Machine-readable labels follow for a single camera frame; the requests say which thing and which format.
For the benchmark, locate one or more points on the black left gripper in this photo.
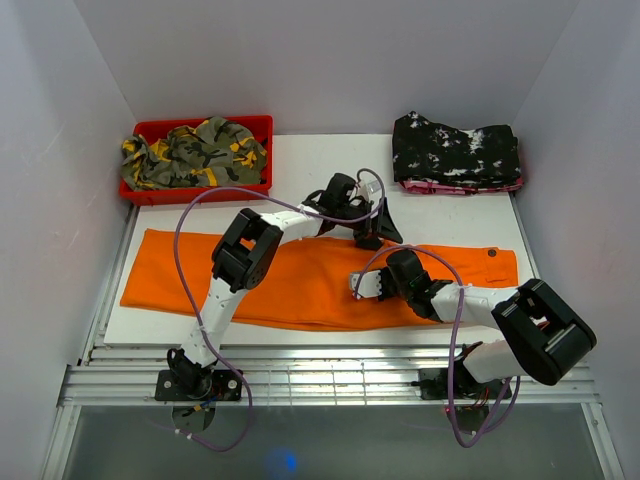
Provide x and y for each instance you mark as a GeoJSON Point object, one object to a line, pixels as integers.
{"type": "Point", "coordinates": [380, 227]}

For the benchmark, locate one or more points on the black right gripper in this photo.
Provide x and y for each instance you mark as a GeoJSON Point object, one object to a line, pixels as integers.
{"type": "Point", "coordinates": [384, 272]}

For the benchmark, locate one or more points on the orange trousers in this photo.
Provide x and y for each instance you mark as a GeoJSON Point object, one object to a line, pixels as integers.
{"type": "Point", "coordinates": [307, 284]}

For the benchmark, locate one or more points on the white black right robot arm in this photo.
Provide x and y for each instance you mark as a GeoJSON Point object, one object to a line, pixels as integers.
{"type": "Point", "coordinates": [542, 336]}

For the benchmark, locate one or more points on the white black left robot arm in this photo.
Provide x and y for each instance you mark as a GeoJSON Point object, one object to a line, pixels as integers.
{"type": "Point", "coordinates": [242, 257]}

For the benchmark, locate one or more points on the pink folded trousers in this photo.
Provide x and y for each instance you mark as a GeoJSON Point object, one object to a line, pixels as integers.
{"type": "Point", "coordinates": [432, 187]}

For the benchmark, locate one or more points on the black white patterned trousers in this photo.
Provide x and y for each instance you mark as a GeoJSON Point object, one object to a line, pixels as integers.
{"type": "Point", "coordinates": [427, 151]}

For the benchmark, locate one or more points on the camouflage trousers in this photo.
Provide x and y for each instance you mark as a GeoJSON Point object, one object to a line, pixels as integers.
{"type": "Point", "coordinates": [215, 152]}

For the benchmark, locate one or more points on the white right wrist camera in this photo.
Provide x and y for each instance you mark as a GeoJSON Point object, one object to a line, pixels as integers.
{"type": "Point", "coordinates": [365, 285]}

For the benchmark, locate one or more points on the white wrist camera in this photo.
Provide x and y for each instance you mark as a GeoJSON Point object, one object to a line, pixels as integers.
{"type": "Point", "coordinates": [365, 285]}
{"type": "Point", "coordinates": [367, 190]}

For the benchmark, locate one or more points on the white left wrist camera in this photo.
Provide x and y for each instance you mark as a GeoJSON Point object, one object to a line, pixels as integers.
{"type": "Point", "coordinates": [367, 190]}

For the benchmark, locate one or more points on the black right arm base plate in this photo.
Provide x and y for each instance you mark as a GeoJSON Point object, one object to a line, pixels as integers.
{"type": "Point", "coordinates": [433, 385]}

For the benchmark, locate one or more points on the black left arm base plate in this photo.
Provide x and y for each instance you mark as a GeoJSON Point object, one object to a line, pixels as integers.
{"type": "Point", "coordinates": [216, 385]}

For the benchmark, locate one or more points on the aluminium frame rail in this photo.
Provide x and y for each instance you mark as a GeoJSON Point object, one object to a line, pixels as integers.
{"type": "Point", "coordinates": [298, 377]}

